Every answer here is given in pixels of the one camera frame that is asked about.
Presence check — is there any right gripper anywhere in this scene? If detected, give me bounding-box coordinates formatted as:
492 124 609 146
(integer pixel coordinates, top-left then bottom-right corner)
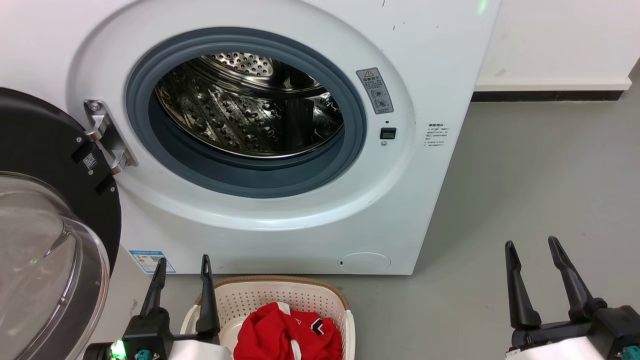
504 236 640 360

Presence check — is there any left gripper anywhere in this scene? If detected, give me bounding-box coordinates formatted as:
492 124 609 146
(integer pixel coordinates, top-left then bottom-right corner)
82 254 221 360

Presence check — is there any red garment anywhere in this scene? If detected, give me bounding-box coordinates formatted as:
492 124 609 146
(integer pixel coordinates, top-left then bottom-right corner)
233 302 344 360

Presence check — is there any cream plastic laundry basket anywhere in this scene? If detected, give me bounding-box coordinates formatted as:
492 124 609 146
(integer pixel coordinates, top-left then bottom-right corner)
180 275 356 360

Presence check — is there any stainless steel washing machine drum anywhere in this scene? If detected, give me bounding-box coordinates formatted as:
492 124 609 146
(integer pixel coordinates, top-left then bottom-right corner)
155 52 345 159

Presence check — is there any black round washer door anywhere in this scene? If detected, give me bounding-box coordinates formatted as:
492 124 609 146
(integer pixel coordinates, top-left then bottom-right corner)
0 87 122 360

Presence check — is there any blue energy label sticker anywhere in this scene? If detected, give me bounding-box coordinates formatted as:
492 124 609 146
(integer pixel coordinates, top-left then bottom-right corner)
129 250 177 274

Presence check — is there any grey rubber door gasket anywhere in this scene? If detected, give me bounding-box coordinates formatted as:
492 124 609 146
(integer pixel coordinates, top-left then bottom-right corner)
125 27 367 199

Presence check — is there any clear glass door bowl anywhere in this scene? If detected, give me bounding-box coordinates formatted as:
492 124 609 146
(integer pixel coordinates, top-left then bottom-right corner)
0 172 111 360

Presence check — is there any silver metal door hinge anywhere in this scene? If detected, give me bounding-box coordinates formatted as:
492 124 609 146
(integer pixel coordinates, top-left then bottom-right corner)
84 99 138 175

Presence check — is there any round white filter cover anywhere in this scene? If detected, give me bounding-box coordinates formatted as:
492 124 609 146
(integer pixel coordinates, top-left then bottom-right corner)
337 252 392 274

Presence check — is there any small text label sticker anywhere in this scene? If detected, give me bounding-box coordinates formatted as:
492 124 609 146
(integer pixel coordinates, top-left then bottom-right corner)
424 122 450 149

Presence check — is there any black baseboard strip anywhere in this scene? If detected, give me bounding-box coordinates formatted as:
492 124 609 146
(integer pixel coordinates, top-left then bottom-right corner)
471 90 626 103

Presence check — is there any white front-load washing machine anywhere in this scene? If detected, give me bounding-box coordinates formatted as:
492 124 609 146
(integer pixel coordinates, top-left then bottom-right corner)
0 0 502 276

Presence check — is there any grey warning sticker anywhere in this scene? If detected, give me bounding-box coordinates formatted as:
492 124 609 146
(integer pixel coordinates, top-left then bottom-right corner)
356 67 395 115

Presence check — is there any white wall ledge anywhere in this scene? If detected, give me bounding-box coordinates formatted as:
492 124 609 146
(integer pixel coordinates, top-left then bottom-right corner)
475 76 633 92

